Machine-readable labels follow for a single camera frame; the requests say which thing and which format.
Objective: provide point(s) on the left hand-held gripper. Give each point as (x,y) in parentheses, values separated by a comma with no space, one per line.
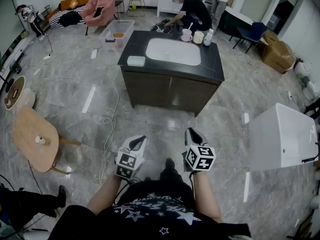
(126,160)

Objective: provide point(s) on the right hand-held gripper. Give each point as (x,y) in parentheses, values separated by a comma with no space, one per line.
(200,156)

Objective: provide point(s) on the person's left forearm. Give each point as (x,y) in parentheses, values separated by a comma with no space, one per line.
(105,194)

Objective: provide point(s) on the person's right forearm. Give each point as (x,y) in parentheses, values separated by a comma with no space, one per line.
(206,196)

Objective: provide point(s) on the person's black shoe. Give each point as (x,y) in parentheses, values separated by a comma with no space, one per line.
(170,162)

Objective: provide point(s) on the person's black trouser leg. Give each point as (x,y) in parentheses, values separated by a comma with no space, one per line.
(171,175)

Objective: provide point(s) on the person's black star-print shirt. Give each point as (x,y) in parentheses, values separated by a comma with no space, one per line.
(150,221)

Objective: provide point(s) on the dark vanity cabinet black top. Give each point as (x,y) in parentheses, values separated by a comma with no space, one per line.
(170,91)

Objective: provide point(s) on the white bathtub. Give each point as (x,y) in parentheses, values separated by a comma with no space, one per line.
(280,139)

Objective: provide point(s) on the small white cup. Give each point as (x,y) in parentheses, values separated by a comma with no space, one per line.
(40,140)

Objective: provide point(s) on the oval wooden table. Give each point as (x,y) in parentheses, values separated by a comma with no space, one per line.
(32,129)

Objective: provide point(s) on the pale green soap box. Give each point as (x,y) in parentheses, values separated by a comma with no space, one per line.
(136,60)

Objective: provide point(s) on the white sink basin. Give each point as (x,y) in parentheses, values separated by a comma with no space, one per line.
(173,51)

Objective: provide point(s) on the white power strip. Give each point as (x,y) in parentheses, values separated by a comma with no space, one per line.
(47,57)
(37,71)
(93,54)

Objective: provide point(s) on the white plastic bottle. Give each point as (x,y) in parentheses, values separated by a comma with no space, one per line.
(208,39)

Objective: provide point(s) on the cream cup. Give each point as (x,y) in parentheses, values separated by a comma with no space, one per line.
(198,37)

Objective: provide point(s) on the pink cup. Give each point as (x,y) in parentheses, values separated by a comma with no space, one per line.
(186,36)

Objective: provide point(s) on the cardboard box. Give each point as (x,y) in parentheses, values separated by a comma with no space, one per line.
(277,54)

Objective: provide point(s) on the clear plastic storage bin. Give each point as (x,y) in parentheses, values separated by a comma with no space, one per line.
(117,31)

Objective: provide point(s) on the round wooden side table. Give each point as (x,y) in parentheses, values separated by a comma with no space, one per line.
(15,91)

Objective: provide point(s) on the white spoon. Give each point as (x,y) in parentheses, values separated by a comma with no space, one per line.
(190,26)

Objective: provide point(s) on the black bag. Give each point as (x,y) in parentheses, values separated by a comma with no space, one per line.
(162,27)

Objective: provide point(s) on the white round appliance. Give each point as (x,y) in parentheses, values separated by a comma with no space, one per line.
(303,68)

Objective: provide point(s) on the blue chair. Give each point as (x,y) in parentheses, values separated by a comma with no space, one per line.
(257,30)

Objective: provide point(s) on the dark table white top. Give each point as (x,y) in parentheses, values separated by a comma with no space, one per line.
(237,16)

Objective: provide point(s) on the black white striped sofa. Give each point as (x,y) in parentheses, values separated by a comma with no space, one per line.
(66,19)

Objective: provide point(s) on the pink armchair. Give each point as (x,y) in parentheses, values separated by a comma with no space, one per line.
(100,9)

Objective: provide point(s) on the white cabinet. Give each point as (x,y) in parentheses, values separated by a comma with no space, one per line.
(166,1)

